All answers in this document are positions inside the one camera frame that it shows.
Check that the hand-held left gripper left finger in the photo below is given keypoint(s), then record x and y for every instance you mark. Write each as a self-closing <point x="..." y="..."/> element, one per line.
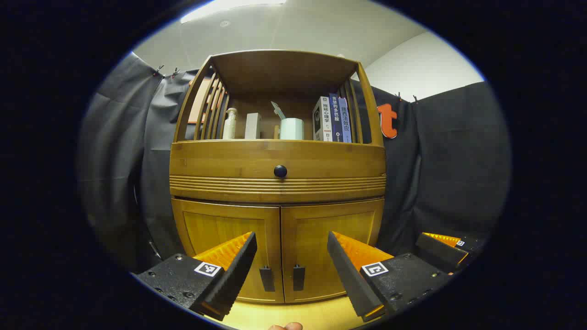
<point x="236" y="275"/>

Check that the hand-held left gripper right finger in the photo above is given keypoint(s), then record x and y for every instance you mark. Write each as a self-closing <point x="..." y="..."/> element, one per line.
<point x="348" y="279"/>

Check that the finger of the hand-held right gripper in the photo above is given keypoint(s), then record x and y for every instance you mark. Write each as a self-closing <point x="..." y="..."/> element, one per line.
<point x="438" y="252"/>

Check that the wooden shoe cabinet door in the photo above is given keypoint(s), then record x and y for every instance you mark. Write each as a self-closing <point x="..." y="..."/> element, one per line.
<point x="220" y="229"/>
<point x="312" y="233"/>

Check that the wooden double-door shoe cabinet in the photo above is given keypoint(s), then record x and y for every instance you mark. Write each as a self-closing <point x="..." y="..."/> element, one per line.
<point x="275" y="68"/>

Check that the black backdrop cloth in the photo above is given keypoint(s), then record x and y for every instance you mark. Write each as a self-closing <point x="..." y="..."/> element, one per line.
<point x="458" y="160"/>

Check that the wooden drawer with black knob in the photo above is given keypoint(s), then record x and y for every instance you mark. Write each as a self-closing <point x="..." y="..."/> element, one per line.
<point x="220" y="165"/>

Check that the white pump bottle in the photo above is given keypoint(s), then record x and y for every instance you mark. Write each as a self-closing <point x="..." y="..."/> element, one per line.
<point x="229" y="126"/>

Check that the small white box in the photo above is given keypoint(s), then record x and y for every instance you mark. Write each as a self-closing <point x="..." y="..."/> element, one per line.
<point x="252" y="126"/>

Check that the mint green cup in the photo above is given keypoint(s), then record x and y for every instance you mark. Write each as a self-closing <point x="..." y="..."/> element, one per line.
<point x="291" y="129"/>

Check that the light blue spine book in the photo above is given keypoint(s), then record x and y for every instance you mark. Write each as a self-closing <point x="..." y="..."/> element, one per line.
<point x="346" y="121"/>

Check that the pale tube in cup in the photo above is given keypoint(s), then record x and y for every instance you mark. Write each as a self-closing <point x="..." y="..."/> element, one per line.
<point x="278" y="110"/>

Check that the ceiling light panel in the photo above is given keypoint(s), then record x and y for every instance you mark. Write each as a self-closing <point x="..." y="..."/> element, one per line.
<point x="229" y="8"/>

